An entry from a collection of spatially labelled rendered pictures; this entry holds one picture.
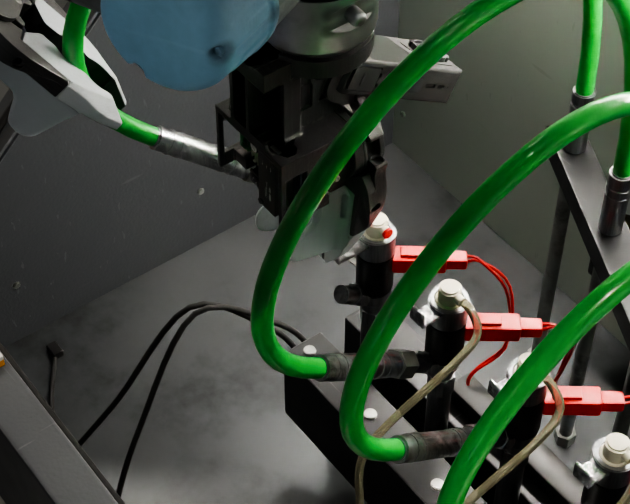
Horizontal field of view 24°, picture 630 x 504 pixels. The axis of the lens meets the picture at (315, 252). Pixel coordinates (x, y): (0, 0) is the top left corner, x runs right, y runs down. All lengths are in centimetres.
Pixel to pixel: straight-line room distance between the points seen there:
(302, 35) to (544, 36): 47
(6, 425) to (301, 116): 41
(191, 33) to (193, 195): 71
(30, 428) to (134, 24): 53
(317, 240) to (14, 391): 34
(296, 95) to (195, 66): 17
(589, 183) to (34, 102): 43
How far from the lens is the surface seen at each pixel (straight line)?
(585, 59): 110
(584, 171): 115
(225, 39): 70
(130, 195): 135
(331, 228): 97
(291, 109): 87
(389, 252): 104
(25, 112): 98
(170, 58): 71
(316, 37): 83
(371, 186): 93
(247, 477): 127
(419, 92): 94
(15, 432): 118
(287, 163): 87
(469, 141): 143
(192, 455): 129
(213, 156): 105
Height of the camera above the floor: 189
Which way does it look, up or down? 47 degrees down
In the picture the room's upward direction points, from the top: straight up
